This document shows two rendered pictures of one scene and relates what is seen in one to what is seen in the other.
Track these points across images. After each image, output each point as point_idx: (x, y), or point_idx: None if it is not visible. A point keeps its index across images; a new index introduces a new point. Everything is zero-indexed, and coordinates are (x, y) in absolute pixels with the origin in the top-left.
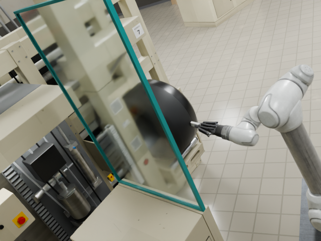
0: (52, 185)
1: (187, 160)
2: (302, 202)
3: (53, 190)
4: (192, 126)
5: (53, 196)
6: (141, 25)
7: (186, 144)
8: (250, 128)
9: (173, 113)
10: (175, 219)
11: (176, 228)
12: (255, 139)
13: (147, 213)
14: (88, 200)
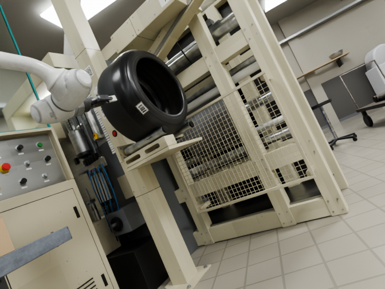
0: (78, 127)
1: (140, 149)
2: (19, 247)
3: (90, 134)
4: (118, 103)
5: (90, 138)
6: None
7: (117, 122)
8: (44, 98)
9: (101, 82)
10: None
11: None
12: (31, 112)
13: None
14: (111, 153)
